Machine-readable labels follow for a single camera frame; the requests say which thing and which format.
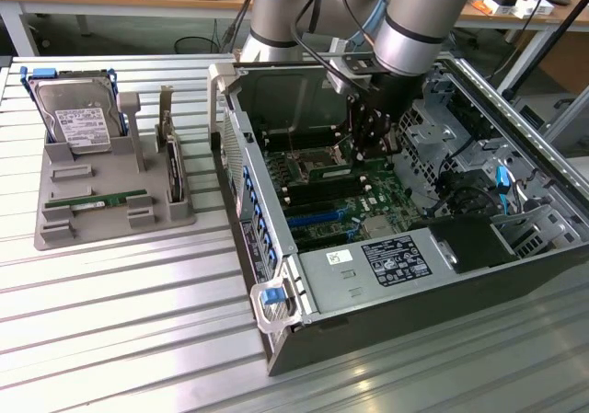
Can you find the white flat box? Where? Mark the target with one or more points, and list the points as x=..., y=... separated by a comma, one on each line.
x=534, y=7

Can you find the grey plastic parts rack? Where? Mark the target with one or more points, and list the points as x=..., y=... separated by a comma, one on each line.
x=138, y=240

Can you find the black plastic shroud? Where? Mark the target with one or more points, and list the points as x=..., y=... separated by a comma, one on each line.
x=465, y=243

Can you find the open black PC case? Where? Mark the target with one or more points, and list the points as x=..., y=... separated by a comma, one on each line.
x=414, y=321

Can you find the black tripod pole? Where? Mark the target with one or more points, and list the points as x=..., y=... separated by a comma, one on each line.
x=552, y=38

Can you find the blue case latch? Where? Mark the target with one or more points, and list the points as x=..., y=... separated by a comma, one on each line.
x=270, y=296

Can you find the CPU socket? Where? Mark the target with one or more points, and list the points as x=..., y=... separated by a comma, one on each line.
x=306, y=162

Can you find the cluttered wooden desk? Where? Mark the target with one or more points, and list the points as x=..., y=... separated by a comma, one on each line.
x=478, y=18

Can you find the metal socket cover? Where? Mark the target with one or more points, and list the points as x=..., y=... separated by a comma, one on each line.
x=343, y=151

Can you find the silver disk bay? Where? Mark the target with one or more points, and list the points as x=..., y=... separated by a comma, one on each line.
x=529, y=238

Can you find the grey power supply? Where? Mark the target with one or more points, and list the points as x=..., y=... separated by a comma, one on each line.
x=331, y=289

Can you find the black graphics card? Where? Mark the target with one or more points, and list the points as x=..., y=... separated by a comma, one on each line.
x=175, y=174

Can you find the perforated metal drive cage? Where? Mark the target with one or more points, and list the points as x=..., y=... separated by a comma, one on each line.
x=423, y=132

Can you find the green RAM stick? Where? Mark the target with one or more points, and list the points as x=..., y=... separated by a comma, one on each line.
x=110, y=198
x=336, y=174

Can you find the hard disk in blue caddy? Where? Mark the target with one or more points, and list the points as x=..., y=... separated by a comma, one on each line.
x=83, y=123

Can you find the thin socket locking lever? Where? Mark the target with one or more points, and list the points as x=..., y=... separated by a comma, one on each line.
x=292, y=141

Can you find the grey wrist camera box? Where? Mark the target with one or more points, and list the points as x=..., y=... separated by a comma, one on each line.
x=340, y=79

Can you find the blue expansion slot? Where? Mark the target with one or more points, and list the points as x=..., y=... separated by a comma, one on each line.
x=317, y=218

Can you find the grey equipment box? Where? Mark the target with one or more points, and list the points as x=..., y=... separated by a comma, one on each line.
x=570, y=132

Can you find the green motherboard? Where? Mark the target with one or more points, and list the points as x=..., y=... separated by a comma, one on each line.
x=386, y=187

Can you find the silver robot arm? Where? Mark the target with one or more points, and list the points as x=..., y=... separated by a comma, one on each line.
x=414, y=26

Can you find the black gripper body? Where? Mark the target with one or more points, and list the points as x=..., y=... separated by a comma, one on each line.
x=391, y=93

